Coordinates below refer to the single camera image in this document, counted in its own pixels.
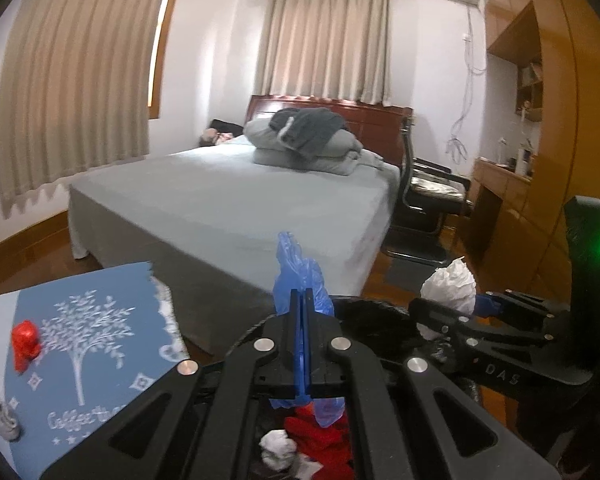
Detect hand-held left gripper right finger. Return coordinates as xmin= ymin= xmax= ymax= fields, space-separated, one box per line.
xmin=305 ymin=287 xmax=563 ymax=480

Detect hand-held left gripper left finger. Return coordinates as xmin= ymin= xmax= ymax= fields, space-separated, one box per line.
xmin=40 ymin=287 xmax=306 ymax=480

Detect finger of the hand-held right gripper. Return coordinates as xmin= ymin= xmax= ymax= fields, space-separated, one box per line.
xmin=474 ymin=290 xmax=563 ymax=343
xmin=408 ymin=297 xmax=487 ymax=361

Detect large tissue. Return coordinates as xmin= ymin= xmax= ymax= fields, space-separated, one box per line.
xmin=419 ymin=256 xmax=477 ymax=343

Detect black lined waste bin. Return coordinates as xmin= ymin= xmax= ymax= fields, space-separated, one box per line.
xmin=195 ymin=296 xmax=481 ymax=480

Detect blue plastic bag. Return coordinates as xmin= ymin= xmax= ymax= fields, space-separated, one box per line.
xmin=270 ymin=231 xmax=347 ymax=428

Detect red wrapper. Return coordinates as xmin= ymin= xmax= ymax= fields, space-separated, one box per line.
xmin=11 ymin=320 xmax=43 ymax=373
xmin=282 ymin=402 xmax=356 ymax=467

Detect white crumpled tissue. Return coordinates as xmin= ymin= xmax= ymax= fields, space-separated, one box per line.
xmin=259 ymin=430 xmax=298 ymax=471
xmin=295 ymin=460 xmax=327 ymax=480

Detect black office chair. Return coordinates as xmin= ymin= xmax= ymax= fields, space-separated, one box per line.
xmin=381 ymin=116 xmax=475 ymax=267

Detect patterned seat cushion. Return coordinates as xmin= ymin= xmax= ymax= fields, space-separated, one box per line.
xmin=412 ymin=175 xmax=468 ymax=197

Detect grey sheeted bed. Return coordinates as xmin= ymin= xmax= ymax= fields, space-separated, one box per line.
xmin=67 ymin=137 xmax=402 ymax=356

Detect grey clothes on pillows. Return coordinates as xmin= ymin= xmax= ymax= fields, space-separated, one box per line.
xmin=252 ymin=146 xmax=386 ymax=177

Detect blue tree print tablecloth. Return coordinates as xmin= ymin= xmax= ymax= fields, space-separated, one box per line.
xmin=0 ymin=261 xmax=191 ymax=480

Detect wooden wardrobe with desk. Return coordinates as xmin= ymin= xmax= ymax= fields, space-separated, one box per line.
xmin=462 ymin=0 xmax=600 ymax=311

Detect grey pillows and blanket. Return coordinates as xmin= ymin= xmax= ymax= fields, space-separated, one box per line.
xmin=245 ymin=95 xmax=413 ymax=167

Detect grey pillow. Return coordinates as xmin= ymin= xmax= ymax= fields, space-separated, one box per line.
xmin=243 ymin=119 xmax=363 ymax=155

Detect dark grey clothes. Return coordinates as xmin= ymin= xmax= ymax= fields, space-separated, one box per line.
xmin=269 ymin=107 xmax=346 ymax=157

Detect pink plush item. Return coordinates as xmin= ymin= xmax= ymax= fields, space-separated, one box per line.
xmin=200 ymin=129 xmax=233 ymax=147

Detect black cushion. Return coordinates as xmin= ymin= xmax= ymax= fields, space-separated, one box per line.
xmin=211 ymin=119 xmax=244 ymax=137

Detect brown shelf box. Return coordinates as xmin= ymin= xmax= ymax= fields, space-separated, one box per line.
xmin=519 ymin=62 xmax=543 ymax=87

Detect narrow beige curtain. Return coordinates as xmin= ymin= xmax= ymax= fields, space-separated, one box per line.
xmin=255 ymin=0 xmax=393 ymax=109

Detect small crumpled tissue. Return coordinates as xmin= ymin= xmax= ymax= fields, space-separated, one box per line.
xmin=0 ymin=395 xmax=22 ymax=442

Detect wide beige curtain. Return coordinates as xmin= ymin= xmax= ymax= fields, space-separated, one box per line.
xmin=0 ymin=0 xmax=173 ymax=220

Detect white hanging cables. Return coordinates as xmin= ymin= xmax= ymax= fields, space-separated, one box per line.
xmin=446 ymin=2 xmax=487 ymax=162

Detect wooden window frame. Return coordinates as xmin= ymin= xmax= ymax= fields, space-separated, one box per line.
xmin=147 ymin=0 xmax=181 ymax=121

